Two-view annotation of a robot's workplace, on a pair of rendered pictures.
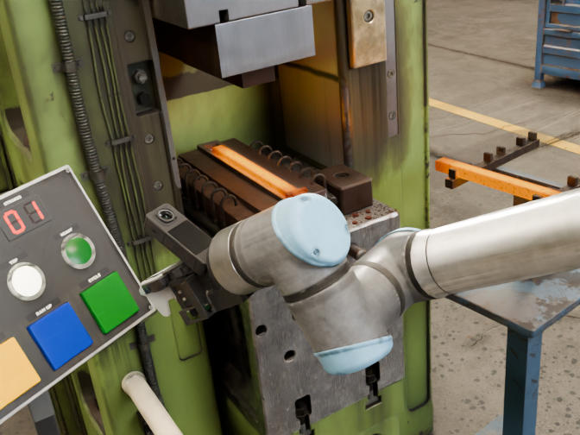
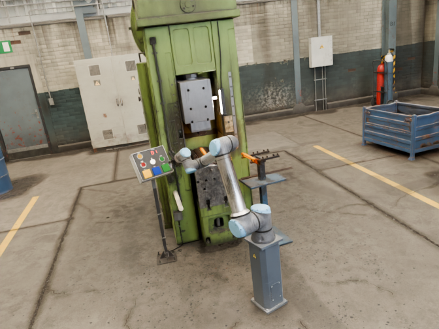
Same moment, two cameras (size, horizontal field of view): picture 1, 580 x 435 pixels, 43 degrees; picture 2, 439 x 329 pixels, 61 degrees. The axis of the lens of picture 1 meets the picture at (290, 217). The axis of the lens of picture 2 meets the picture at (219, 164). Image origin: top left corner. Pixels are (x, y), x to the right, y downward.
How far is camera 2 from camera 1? 2.46 m
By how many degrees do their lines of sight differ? 18
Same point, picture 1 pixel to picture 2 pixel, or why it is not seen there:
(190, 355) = (188, 189)
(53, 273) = (157, 161)
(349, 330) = (187, 166)
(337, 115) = not seen: hidden behind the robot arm
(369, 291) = (193, 162)
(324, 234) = (185, 153)
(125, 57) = (177, 128)
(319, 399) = (211, 201)
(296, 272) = (181, 157)
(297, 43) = (207, 126)
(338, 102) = not seen: hidden behind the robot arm
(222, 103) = (205, 138)
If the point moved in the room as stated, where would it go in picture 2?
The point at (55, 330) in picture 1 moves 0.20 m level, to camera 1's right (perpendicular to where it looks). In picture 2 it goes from (155, 170) to (175, 169)
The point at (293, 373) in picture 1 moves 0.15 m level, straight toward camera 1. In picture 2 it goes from (205, 193) to (201, 199)
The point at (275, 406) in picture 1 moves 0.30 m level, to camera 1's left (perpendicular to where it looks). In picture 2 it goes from (201, 200) to (174, 200)
